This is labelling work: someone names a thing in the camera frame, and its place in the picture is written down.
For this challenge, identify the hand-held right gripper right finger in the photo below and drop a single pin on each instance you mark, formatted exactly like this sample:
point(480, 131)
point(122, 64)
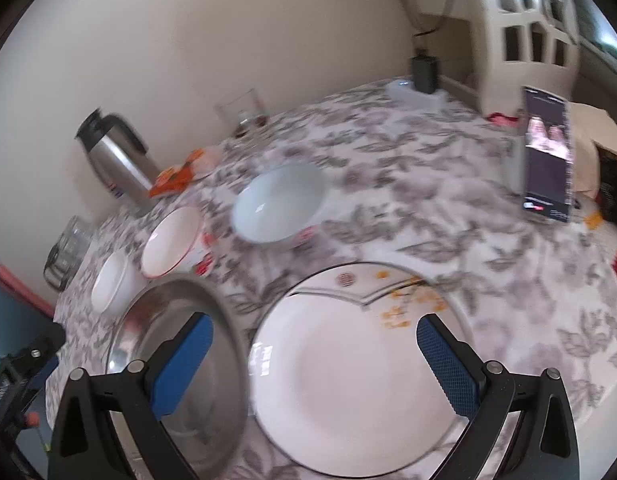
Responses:
point(446, 370)

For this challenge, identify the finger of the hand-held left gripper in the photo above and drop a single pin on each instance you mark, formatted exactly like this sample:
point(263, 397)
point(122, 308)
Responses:
point(44, 366)

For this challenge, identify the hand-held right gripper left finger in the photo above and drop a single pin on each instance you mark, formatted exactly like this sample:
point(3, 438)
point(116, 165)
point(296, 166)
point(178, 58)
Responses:
point(188, 365)

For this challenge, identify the white floral plate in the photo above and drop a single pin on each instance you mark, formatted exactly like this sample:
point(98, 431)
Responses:
point(348, 375)

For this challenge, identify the small white bowl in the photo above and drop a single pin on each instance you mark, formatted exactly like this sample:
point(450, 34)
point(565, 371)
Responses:
point(111, 282)

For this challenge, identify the red-rimmed white bowl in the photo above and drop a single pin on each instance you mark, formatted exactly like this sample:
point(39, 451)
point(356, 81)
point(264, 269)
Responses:
point(168, 245)

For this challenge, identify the dark blue pink-edged seat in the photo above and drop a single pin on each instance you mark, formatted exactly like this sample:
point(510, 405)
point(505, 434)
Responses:
point(8, 320)

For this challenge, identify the clear glass jar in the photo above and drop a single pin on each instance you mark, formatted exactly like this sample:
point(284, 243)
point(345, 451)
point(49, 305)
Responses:
point(68, 250)

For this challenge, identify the grey floral tablecloth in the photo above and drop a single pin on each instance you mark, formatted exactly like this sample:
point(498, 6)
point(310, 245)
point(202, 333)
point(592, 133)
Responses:
point(413, 200)

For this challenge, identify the pale blue bowl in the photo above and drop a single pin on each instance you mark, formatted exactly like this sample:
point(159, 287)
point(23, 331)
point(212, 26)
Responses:
point(273, 205)

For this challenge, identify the orange snack packet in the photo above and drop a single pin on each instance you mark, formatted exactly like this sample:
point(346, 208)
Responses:
point(173, 177)

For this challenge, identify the stainless steel thermos jug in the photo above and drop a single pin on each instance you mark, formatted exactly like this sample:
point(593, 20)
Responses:
point(121, 165)

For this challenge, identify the white phone stand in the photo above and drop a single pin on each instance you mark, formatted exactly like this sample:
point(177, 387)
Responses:
point(515, 165)

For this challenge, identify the black smartphone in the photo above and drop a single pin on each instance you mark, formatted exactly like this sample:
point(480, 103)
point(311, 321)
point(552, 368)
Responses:
point(548, 175)

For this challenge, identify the small red toy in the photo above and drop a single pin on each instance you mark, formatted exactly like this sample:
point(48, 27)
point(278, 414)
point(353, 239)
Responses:
point(503, 120)

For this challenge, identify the clear glass mug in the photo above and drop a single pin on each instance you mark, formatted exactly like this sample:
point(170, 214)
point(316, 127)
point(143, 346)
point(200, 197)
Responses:
point(238, 110)

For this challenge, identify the white power strip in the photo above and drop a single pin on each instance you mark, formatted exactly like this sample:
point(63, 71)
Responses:
point(403, 91)

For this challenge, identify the black charger plug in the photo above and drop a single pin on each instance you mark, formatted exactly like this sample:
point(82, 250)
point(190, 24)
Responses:
point(426, 75)

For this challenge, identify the white plastic chair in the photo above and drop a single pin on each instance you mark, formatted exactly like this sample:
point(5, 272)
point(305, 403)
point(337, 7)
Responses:
point(493, 60)

